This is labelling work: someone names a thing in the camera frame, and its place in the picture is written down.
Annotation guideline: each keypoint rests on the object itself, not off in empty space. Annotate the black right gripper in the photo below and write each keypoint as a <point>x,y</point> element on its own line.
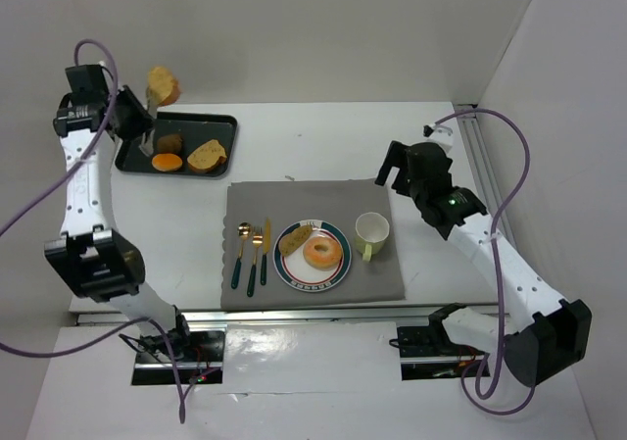
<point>398,164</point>

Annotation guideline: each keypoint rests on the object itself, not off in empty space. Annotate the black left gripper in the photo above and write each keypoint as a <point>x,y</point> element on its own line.
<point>135,115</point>

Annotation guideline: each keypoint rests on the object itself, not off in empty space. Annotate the sliced bread loaf end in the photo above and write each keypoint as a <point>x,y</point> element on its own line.
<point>161,80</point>

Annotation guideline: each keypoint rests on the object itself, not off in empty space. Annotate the orange glazed donut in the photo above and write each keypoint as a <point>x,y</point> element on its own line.
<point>322,252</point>

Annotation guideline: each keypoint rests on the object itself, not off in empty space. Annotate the brown muffin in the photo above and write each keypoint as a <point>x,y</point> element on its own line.
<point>290,242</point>

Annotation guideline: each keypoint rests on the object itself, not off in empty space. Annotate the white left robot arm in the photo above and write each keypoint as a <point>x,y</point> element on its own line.
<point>90,255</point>

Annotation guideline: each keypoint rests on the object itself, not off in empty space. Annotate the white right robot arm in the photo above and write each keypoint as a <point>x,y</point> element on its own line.
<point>547,333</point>

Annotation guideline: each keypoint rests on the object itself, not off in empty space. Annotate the dark brown bread roll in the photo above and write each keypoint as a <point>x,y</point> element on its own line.
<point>169,144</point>

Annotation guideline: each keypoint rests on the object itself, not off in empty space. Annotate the bread slice with crust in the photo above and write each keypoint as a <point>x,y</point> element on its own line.
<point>207,157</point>

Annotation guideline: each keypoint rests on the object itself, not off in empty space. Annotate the orange round bun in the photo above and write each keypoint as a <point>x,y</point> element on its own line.
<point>166,162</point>

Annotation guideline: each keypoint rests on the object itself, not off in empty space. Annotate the black food tray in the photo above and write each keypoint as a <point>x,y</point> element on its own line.
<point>195,129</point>

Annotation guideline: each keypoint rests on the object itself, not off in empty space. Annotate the light green mug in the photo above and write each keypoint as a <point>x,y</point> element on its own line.
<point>372,230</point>

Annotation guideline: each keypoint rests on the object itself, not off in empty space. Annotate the grey placemat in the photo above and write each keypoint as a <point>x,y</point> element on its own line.
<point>338,202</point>

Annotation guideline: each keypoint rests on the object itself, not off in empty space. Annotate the white plate green rim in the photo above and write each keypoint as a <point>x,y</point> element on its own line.
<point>297,273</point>

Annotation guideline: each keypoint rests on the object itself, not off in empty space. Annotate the aluminium rail right side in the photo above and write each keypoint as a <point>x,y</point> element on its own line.
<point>483,172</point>

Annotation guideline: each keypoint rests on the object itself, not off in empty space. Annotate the aluminium rail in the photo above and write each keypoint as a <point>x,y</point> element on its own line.
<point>395,313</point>
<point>483,172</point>

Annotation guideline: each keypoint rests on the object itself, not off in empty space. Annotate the gold spoon green handle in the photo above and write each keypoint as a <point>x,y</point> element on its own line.
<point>244,232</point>

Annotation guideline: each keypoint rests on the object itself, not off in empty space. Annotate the gold knife green handle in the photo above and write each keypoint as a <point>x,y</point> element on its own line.
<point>266,246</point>

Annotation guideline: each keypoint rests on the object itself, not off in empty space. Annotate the gold fork green handle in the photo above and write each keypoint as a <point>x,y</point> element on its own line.
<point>257,240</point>

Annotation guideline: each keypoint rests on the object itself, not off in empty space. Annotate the aluminium rail front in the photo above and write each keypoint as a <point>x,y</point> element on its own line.
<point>395,313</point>

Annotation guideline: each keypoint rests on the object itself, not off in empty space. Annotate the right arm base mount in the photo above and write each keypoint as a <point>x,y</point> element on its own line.
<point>427,352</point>

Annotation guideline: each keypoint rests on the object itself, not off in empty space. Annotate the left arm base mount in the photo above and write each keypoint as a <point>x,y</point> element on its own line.
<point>200,361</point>

